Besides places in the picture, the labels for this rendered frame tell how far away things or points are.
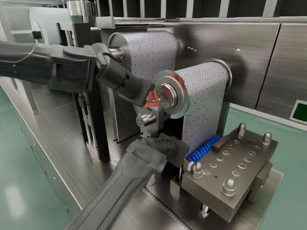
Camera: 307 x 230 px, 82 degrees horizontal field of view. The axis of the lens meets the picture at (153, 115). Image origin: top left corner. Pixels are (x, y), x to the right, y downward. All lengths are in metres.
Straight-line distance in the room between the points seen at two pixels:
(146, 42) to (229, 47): 0.32
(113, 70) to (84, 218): 0.26
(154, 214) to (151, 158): 0.31
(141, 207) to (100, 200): 0.39
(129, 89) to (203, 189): 0.35
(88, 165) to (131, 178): 0.53
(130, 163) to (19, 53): 0.26
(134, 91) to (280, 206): 1.84
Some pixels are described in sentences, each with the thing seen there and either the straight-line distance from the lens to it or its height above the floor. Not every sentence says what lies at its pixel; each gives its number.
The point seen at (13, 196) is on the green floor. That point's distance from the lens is 2.23.
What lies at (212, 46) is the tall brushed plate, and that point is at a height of 1.35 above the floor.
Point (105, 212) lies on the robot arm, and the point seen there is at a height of 1.22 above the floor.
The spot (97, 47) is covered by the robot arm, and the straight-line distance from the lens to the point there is 0.46.
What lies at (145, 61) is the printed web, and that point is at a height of 1.31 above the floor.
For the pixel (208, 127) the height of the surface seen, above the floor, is 1.10.
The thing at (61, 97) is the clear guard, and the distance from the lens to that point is 1.42.
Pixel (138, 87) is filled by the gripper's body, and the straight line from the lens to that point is 0.43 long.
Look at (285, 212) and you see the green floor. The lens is 2.06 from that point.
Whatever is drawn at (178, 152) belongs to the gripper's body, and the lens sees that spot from 0.51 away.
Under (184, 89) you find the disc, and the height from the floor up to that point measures 1.28.
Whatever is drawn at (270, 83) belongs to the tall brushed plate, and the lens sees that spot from 0.74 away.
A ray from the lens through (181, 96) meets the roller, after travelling 0.49.
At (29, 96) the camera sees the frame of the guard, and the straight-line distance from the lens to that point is 1.35.
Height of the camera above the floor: 1.44
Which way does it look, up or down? 28 degrees down
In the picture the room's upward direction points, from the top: straight up
